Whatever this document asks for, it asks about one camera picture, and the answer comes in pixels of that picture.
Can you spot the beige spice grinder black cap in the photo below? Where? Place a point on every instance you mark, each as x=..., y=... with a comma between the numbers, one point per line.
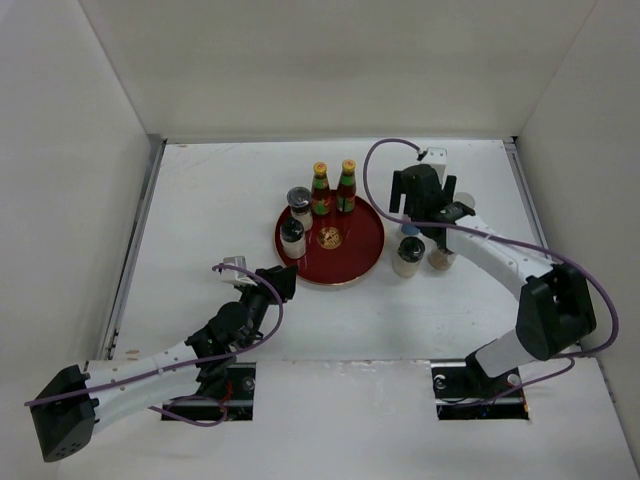
x=408, y=256

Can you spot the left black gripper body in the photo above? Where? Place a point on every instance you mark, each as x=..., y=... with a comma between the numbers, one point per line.
x=256, y=301

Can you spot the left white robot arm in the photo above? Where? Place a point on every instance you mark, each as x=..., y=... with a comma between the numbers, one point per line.
x=76, y=404

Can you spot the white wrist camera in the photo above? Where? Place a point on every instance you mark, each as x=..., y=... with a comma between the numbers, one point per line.
x=436, y=157
x=233, y=271

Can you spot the red round tray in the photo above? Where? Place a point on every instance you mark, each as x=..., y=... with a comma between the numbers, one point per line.
x=340, y=248

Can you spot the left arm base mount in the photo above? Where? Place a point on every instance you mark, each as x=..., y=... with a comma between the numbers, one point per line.
x=231, y=398

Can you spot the brown spice grinder black cap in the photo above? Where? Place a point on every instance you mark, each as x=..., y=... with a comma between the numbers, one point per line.
x=441, y=259

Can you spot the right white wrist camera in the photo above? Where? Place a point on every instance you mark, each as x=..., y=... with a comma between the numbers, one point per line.
x=436, y=157

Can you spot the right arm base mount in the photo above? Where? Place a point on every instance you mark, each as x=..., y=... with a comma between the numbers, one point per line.
x=461, y=396

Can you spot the white salt grinder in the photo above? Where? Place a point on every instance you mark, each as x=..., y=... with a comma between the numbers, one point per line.
x=293, y=238
x=299, y=202

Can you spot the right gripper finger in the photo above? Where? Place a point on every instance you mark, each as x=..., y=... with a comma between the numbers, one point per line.
x=397, y=191
x=449, y=188

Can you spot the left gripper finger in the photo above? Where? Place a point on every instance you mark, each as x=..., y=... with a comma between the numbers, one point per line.
x=287, y=289
x=282, y=278

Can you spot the silver lid white beads jar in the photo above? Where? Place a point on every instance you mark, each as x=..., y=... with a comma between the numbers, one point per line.
x=407, y=230

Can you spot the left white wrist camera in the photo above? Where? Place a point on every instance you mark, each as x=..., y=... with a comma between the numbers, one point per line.
x=233, y=271

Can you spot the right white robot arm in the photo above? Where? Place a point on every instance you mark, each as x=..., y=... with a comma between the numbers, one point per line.
x=554, y=304

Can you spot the ketchup bottle yellow cap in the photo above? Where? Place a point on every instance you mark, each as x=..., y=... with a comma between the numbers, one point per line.
x=320, y=191
x=346, y=191

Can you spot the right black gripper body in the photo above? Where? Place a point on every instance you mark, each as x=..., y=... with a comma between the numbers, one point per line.
x=414, y=214

